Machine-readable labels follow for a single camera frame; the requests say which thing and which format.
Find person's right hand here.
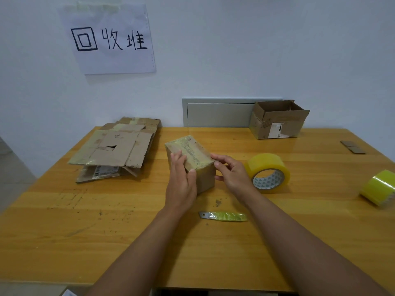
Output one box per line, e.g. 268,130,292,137
211,153,258,203

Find person's left hand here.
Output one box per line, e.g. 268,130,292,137
165,150,198,214

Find small taped cardboard box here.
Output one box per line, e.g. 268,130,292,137
164,135,216,194

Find person's left forearm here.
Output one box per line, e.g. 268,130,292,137
86,204,195,296

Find person's right forearm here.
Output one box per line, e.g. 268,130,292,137
238,191,390,296

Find tape-wrapped cutter blade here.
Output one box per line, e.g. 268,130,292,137
199,212,248,222

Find yellowish clear packing tape roll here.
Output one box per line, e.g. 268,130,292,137
245,153,291,194

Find flattened cardboard box with tape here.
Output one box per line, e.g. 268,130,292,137
115,117,162,134

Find flattened cardboard box with hole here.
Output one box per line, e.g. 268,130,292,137
68,123,154,169

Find open cardboard box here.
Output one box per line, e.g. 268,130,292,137
249,100,310,140

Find flattened cardboard box with label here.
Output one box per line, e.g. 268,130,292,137
76,165,142,184

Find white paper sign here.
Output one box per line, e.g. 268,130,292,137
59,3,157,75

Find small cardboard scrap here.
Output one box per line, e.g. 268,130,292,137
340,141,367,155

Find yellow-green packing tape roll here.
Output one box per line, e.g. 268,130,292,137
359,169,395,209

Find grey wall access panel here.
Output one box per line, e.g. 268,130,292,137
182,97,283,128

